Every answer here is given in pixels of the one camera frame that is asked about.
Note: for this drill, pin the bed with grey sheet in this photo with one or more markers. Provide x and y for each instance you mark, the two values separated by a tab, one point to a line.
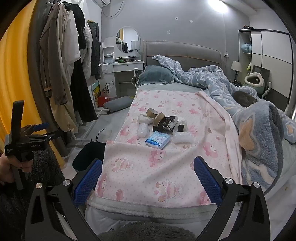
161	212

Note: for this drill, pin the grey cushioned stool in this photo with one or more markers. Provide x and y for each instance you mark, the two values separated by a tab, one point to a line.
118	103

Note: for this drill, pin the white flower-shaped cat bed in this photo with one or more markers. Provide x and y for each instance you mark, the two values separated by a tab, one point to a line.
253	74

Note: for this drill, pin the white shirt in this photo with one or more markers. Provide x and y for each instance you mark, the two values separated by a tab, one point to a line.
69	39

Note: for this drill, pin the white dressing table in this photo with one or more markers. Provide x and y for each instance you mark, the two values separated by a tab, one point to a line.
120	67

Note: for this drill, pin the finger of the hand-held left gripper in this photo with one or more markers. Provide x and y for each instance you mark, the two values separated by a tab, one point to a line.
55	134
41	126

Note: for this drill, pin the black printed box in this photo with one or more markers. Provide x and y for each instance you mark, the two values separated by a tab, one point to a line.
168	121

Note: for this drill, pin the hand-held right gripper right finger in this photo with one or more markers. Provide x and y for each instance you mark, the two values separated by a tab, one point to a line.
207	183

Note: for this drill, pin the ceiling light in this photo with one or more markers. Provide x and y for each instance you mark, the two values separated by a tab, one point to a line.
212	2

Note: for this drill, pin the person's left hand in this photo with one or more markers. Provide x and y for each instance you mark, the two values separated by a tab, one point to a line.
7	168

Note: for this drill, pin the blue fluffy flower blanket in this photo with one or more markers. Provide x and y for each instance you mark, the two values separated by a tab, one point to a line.
261	139

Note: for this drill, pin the round wall mirror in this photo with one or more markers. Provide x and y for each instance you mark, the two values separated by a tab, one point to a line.
128	37

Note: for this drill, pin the grey fuzzy robe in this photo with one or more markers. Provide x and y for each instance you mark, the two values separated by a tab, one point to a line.
148	231

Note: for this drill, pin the pink printed blanket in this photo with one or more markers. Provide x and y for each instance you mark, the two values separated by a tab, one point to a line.
166	166

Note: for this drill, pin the white quilted jacket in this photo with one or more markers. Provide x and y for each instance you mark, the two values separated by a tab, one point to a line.
86	51

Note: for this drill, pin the blue tissue packet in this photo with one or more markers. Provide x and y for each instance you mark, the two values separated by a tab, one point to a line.
158	140

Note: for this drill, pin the black trash bin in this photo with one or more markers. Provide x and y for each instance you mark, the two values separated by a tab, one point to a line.
89	153

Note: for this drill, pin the grey padded headboard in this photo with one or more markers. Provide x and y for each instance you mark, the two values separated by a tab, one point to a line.
185	51

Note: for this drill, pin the white fluffy sock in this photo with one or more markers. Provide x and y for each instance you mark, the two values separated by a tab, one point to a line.
143	119
188	122

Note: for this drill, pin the blue-grey pillow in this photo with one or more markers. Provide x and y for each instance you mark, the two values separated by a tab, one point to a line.
155	74

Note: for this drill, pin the white table lamp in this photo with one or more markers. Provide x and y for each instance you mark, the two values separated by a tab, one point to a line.
135	45

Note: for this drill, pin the grey knit vest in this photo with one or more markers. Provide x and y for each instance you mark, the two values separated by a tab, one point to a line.
96	46

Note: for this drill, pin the white wardrobe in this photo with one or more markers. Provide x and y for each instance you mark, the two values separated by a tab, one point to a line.
270	46

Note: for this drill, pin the beige coat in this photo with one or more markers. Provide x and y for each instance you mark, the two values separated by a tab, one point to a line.
67	111

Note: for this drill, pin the small black item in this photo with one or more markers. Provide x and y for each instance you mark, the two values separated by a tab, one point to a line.
181	128

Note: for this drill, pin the black coat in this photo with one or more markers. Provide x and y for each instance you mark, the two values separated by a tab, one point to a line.
81	92

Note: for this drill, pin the grey-brown hooded jacket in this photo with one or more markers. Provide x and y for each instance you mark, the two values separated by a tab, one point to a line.
53	58

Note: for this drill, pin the red box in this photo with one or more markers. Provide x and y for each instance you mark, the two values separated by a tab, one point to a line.
103	102

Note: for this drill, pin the yellow-green plush toy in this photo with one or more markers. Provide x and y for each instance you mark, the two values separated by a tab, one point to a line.
248	67

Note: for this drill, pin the black chair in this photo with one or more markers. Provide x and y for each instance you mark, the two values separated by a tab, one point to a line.
263	71

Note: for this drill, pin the white air conditioner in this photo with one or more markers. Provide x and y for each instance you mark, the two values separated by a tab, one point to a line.
100	1

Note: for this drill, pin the yellow picture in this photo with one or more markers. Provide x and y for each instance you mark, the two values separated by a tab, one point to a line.
96	90

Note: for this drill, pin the beige bedside lamp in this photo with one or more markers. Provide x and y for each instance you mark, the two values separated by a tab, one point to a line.
236	66

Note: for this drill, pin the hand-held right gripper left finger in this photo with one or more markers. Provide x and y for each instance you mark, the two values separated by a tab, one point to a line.
89	183

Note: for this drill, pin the brown cardboard tape roll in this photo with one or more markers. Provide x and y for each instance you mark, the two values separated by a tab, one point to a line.
157	120
148	114

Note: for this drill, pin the blue cloud pattern duvet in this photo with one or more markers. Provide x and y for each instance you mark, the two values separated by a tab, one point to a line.
203	76

